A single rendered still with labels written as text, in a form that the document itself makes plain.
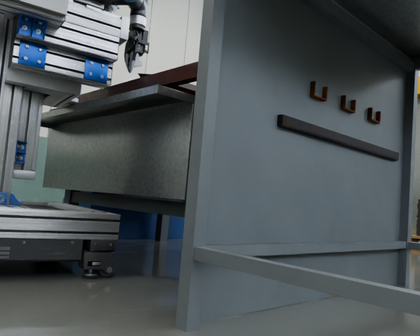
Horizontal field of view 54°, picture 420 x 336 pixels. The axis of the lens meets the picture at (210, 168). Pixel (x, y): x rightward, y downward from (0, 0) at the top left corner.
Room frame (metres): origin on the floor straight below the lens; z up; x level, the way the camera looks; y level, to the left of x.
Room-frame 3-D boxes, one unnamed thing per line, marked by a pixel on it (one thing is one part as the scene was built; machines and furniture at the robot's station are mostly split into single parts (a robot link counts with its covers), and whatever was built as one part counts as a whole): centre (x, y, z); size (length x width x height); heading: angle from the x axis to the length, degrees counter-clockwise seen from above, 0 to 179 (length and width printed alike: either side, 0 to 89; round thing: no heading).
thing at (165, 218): (2.85, 0.29, 0.34); 0.06 x 0.06 x 0.68; 43
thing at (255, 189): (1.44, -0.44, 0.51); 1.30 x 0.04 x 1.01; 133
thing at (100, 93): (1.84, 0.34, 0.80); 1.62 x 0.04 x 0.06; 43
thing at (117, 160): (1.96, 0.51, 0.48); 1.30 x 0.04 x 0.35; 43
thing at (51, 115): (1.91, 0.57, 0.67); 1.30 x 0.20 x 0.03; 43
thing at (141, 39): (1.82, 0.38, 0.99); 0.09 x 0.08 x 0.12; 133
